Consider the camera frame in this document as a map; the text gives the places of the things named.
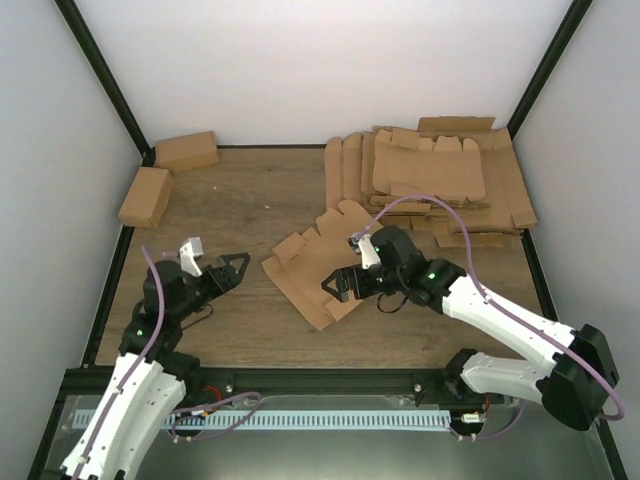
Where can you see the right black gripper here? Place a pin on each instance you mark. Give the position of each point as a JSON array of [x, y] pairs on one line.
[[343, 275]]

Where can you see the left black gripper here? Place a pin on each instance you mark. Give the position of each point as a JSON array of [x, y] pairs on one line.
[[229, 273]]

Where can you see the cardboard box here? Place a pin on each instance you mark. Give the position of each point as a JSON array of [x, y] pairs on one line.
[[301, 262], [187, 152], [147, 198]]

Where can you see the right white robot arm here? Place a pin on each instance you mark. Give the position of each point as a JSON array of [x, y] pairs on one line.
[[571, 373]]

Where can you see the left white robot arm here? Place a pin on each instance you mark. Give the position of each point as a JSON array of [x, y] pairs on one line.
[[150, 377]]

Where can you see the stack of flat cardboard blanks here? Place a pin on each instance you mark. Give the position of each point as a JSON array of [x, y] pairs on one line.
[[447, 176]]

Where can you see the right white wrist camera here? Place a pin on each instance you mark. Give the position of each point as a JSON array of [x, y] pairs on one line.
[[362, 245]]

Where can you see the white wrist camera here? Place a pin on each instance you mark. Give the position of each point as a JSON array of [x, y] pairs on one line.
[[190, 252], [362, 245]]

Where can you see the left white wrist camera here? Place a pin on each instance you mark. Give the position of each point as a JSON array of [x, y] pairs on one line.
[[190, 252]]

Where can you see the light blue slotted cable duct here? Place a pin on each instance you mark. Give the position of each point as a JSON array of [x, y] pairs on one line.
[[402, 420]]

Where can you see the black aluminium frame rail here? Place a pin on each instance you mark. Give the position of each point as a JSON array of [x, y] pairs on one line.
[[425, 386]]

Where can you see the left black frame post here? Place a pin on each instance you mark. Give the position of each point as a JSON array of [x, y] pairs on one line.
[[93, 54]]

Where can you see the black frame post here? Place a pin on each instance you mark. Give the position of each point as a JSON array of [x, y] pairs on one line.
[[93, 54], [561, 39]]

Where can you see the right black frame post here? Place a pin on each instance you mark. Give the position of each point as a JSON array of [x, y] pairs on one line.
[[561, 39]]

